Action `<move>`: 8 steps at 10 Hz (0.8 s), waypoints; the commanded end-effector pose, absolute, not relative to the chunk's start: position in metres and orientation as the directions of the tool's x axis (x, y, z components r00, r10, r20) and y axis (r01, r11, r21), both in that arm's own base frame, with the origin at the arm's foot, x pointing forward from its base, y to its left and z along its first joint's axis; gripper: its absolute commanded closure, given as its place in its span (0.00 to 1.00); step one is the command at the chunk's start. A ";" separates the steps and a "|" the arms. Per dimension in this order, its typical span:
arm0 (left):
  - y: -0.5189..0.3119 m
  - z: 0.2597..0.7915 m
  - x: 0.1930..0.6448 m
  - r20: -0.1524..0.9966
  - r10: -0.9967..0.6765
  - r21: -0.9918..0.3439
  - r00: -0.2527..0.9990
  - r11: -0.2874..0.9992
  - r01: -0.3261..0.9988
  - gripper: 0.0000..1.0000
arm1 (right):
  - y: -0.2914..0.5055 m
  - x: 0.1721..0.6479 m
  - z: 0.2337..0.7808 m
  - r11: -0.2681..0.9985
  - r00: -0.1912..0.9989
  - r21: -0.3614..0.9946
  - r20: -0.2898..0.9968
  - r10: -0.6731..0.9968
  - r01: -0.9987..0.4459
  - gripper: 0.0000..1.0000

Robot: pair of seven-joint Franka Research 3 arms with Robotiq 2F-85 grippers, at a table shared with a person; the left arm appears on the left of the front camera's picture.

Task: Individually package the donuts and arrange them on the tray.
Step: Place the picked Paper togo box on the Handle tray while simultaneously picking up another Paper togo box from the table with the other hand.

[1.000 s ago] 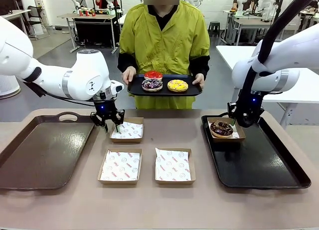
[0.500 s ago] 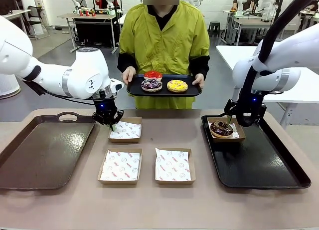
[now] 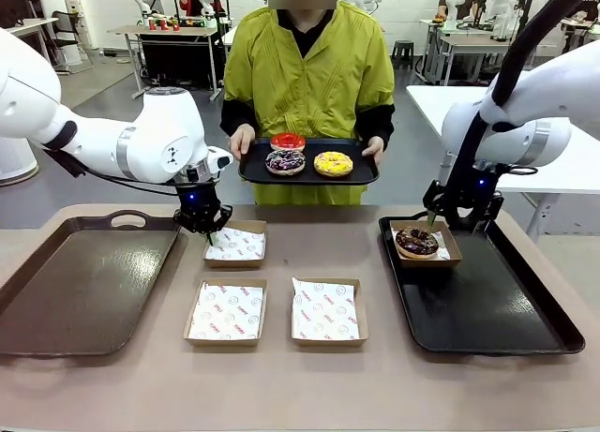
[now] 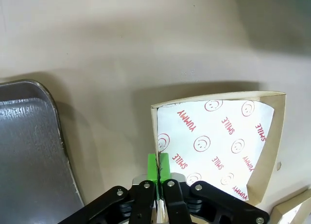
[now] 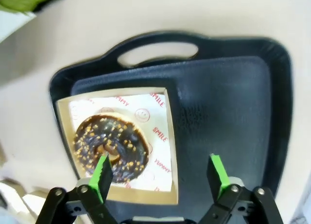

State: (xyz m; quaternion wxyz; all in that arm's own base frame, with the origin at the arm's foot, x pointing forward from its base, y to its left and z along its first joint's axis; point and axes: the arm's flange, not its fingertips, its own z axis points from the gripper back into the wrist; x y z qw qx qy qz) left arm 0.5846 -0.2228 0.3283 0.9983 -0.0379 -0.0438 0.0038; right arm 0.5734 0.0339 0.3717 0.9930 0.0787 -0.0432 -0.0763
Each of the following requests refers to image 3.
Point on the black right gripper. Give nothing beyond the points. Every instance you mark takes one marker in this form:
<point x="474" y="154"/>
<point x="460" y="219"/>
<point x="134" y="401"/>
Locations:
<point x="485" y="198"/>

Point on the person's left forearm black sleeve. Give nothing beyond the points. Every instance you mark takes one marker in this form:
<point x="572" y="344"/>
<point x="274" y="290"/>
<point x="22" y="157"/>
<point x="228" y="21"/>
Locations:
<point x="377" y="123"/>

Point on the black mesh office chair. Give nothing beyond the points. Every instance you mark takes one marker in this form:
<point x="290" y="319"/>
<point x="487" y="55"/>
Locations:
<point x="65" y="22"/>

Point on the person's left hand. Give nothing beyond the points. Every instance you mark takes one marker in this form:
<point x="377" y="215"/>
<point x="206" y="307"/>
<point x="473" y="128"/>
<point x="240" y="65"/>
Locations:
<point x="375" y="148"/>

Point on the person's right forearm black sleeve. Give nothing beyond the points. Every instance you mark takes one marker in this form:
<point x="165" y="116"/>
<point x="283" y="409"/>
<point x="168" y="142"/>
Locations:
<point x="236" y="115"/>

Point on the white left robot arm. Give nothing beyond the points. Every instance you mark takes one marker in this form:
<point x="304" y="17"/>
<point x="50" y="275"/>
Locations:
<point x="159" y="137"/>

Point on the red glazed donut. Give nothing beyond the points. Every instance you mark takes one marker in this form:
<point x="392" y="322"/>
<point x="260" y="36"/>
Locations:
<point x="281" y="144"/>

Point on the brown plastic tray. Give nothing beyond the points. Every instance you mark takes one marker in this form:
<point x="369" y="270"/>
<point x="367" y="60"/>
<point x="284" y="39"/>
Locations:
<point x="84" y="282"/>

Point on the black serving tray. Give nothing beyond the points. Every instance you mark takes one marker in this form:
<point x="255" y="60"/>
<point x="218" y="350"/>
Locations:
<point x="253" y="169"/>

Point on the white trash bin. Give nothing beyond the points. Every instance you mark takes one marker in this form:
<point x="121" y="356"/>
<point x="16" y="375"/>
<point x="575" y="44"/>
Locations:
<point x="70" y="55"/>

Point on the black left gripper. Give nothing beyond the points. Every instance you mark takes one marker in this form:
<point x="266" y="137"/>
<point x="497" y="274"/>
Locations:
<point x="199" y="202"/>

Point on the white printed paper liner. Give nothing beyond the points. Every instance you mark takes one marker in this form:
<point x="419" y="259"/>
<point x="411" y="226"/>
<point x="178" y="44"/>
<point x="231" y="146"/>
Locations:
<point x="444" y="249"/>
<point x="325" y="310"/>
<point x="239" y="244"/>
<point x="227" y="312"/>

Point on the large white table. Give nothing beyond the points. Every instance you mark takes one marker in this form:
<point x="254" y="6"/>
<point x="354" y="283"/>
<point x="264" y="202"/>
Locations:
<point x="431" y="104"/>

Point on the white height-adjustable desk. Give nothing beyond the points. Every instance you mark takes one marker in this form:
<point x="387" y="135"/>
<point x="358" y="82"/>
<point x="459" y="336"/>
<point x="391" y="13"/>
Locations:
<point x="229" y="34"/>

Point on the yellow sprinkle donut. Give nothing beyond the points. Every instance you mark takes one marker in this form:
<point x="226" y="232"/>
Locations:
<point x="325" y="167"/>

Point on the chocolate sprinkle donut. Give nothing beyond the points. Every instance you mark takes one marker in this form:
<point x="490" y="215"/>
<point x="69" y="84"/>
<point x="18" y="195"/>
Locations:
<point x="408" y="249"/>

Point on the purple drizzled donut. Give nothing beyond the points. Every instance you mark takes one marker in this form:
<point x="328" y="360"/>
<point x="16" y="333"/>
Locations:
<point x="276" y="165"/>

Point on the grey plastic stool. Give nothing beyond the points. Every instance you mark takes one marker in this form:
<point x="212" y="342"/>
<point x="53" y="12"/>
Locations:
<point x="403" y="52"/>

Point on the grey desk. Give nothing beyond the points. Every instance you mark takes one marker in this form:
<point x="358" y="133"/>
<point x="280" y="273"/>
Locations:
<point x="37" y="24"/>

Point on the wood-top desk with black base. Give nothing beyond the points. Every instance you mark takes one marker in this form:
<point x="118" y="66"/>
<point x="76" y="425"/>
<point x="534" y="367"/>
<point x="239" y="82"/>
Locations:
<point x="178" y="52"/>

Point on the person in lime jacket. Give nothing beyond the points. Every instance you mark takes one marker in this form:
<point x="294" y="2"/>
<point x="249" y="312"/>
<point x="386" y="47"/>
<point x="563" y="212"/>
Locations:
<point x="304" y="76"/>

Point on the beige long table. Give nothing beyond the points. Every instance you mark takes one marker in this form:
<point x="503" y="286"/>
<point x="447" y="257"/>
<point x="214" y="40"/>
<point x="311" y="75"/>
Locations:
<point x="461" y="40"/>

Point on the person's right hand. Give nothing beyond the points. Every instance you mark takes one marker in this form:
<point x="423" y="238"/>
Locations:
<point x="244" y="139"/>

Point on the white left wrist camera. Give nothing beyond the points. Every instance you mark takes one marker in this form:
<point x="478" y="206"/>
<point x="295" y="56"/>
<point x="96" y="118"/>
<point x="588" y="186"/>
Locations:
<point x="221" y="160"/>

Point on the brown cardboard box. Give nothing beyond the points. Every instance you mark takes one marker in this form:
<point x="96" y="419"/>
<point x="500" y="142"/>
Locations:
<point x="234" y="263"/>
<point x="220" y="343"/>
<point x="431" y="263"/>
<point x="328" y="344"/>

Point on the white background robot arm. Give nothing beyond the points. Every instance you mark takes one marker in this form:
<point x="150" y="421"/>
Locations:
<point x="452" y="10"/>
<point x="206" y="1"/>
<point x="501" y="15"/>
<point x="145" y="1"/>

